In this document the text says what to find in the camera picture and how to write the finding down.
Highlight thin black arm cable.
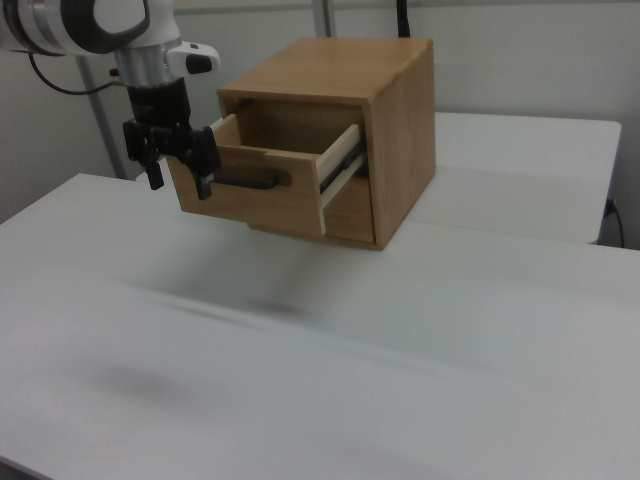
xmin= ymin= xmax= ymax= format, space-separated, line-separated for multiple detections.
xmin=27 ymin=51 xmax=122 ymax=97

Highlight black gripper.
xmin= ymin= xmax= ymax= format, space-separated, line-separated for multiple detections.
xmin=122 ymin=83 xmax=222 ymax=202

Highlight grey metal frame post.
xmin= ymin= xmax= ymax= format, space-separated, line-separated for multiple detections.
xmin=73 ymin=53 xmax=127 ymax=181

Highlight black camera stand pole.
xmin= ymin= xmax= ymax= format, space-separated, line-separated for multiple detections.
xmin=395 ymin=0 xmax=413 ymax=39

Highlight black cable at table edge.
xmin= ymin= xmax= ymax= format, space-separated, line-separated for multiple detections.
xmin=605 ymin=198 xmax=627 ymax=247

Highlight wooden two-drawer cabinet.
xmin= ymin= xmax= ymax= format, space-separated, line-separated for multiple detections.
xmin=216 ymin=37 xmax=437 ymax=252

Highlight black drawer slide rail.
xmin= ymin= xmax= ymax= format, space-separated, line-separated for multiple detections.
xmin=318 ymin=143 xmax=365 ymax=195

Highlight wooden drawer with handle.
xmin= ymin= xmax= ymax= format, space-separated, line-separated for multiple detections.
xmin=168 ymin=112 xmax=362 ymax=237

